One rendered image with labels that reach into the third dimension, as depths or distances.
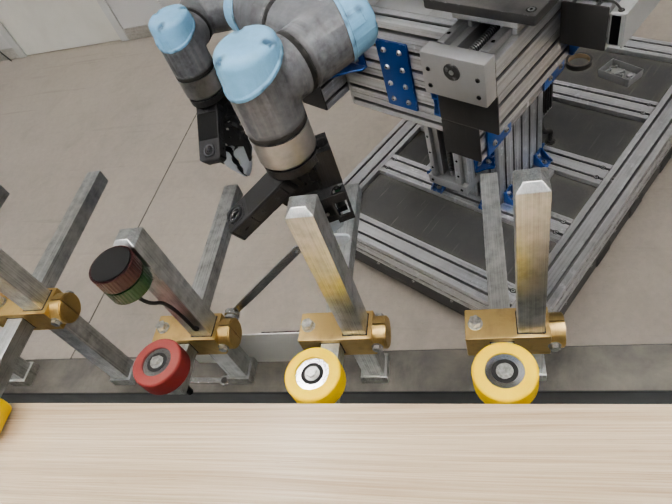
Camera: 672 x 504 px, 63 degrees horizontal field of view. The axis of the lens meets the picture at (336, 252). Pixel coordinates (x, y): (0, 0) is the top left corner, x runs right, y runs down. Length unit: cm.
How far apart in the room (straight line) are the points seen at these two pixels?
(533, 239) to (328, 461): 36
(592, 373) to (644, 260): 105
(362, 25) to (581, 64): 173
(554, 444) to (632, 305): 121
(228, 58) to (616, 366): 72
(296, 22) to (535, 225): 34
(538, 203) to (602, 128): 147
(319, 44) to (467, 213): 123
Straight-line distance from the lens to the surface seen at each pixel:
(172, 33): 102
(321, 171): 70
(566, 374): 95
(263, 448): 75
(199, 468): 78
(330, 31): 64
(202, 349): 94
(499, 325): 82
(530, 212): 60
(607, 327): 181
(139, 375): 88
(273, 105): 61
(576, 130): 205
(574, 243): 169
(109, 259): 74
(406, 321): 183
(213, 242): 104
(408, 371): 96
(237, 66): 59
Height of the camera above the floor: 155
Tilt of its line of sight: 49 degrees down
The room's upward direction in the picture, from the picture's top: 23 degrees counter-clockwise
